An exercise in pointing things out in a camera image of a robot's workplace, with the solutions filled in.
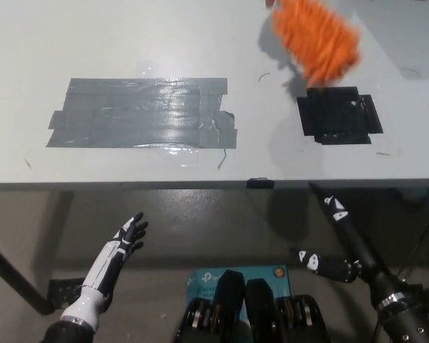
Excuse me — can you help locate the black tape square patch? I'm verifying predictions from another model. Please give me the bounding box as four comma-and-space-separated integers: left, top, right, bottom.
295, 85, 384, 146

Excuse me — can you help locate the black floor tape patch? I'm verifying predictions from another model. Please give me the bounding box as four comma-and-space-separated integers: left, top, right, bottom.
47, 277, 85, 309

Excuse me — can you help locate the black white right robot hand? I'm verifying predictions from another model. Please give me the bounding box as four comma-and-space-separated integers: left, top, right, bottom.
295, 182, 413, 312

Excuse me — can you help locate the teal router cardboard box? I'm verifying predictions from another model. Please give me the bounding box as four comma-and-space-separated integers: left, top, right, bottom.
185, 264, 292, 305

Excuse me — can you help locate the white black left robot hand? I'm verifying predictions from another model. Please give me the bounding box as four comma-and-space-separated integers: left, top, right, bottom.
60, 212, 149, 328

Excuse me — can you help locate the grey duct tape patch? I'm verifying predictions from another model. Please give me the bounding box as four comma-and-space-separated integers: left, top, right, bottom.
44, 76, 239, 149

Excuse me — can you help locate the black metal table leg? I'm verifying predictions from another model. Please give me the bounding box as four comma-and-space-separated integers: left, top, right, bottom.
0, 235, 55, 316

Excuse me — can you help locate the orange fluffy microfibre duster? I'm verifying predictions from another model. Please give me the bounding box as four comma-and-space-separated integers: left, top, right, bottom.
266, 0, 364, 89

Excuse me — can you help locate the small black tape strip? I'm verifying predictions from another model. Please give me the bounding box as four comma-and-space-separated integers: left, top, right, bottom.
245, 176, 275, 190

